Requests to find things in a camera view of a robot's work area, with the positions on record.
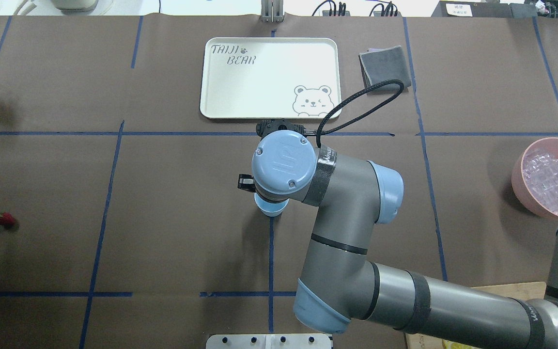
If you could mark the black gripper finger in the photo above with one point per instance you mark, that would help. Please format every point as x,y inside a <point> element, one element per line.
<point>246,182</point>

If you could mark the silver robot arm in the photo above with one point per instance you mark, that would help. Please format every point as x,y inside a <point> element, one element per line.
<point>460,219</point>

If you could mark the light blue plastic cup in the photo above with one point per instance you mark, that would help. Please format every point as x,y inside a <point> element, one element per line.
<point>270,209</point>

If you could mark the clear ice cubes pile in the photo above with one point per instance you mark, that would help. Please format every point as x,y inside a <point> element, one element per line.
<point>539,172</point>

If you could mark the cream bear tray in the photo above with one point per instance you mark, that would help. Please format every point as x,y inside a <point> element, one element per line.
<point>270,78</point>

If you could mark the grey folded cloth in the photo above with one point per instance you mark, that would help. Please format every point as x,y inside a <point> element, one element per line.
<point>382,64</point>

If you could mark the red strawberry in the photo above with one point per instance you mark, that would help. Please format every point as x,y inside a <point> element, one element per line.
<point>7,220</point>

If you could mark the black box with label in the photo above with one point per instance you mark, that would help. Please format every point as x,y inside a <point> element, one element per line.
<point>458,8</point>

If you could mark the pink bowl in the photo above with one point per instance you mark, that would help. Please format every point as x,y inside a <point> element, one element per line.
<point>519,188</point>

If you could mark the wooden cutting board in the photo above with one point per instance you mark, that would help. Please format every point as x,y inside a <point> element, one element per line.
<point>479,319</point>

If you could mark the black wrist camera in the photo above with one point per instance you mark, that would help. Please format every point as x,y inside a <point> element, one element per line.
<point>267,126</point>

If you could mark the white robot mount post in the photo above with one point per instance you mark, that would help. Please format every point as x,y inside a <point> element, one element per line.
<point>271,341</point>

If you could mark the aluminium frame post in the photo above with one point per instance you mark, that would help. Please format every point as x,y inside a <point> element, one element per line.
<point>272,11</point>

